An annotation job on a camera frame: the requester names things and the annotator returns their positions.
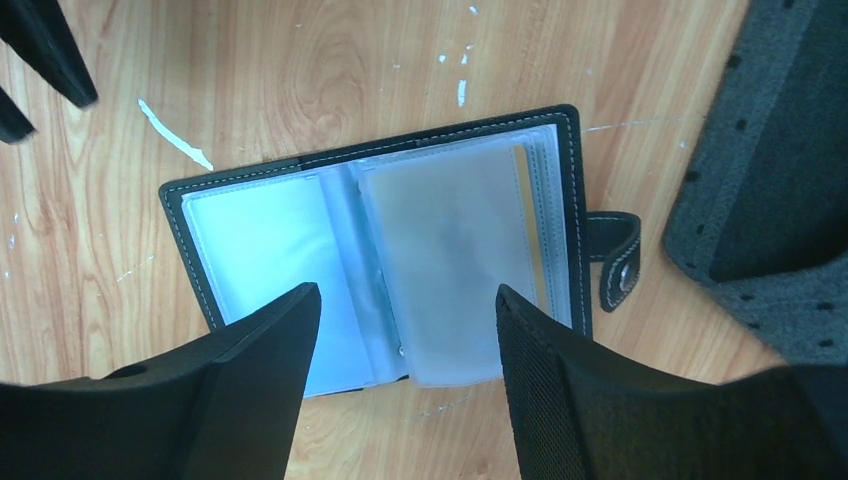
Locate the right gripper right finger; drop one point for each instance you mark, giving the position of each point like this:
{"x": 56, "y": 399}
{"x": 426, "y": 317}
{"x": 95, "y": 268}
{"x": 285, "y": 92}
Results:
{"x": 579, "y": 410}

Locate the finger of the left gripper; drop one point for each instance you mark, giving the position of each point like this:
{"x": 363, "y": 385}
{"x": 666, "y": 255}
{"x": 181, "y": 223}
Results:
{"x": 14, "y": 125}
{"x": 38, "y": 32}

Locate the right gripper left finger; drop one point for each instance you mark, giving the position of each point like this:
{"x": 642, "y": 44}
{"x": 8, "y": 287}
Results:
{"x": 223, "y": 406}

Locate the black leather card holder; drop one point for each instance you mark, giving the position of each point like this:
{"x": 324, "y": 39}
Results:
{"x": 408, "y": 239}

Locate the yellow credit card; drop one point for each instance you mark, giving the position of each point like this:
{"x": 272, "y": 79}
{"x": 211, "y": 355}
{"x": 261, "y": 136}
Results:
{"x": 542, "y": 299}

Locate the dark grey dotted cloth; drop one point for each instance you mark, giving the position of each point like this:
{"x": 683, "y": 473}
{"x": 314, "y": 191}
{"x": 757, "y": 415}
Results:
{"x": 760, "y": 220}

